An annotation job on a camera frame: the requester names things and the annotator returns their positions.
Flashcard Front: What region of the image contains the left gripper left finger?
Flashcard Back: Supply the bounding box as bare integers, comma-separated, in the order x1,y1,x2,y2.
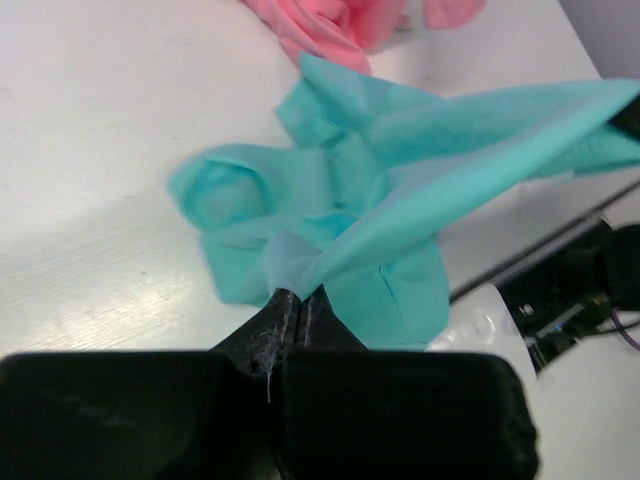
208,289,301,375

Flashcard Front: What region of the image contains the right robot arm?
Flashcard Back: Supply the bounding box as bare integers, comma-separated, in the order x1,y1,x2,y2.
430,79,639,479

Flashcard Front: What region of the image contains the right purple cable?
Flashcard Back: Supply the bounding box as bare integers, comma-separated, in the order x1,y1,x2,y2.
610,307,640,354

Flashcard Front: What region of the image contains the pink t shirt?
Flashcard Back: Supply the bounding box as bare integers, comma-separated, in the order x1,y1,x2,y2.
238,0,487,76

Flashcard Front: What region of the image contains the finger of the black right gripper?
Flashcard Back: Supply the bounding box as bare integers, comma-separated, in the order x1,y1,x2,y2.
608,96,640,140

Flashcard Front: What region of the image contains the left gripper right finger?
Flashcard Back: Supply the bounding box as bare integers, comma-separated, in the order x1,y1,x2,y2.
294,292,367,354

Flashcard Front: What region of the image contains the teal t shirt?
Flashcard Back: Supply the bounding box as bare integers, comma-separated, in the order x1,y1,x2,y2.
168,54,639,350

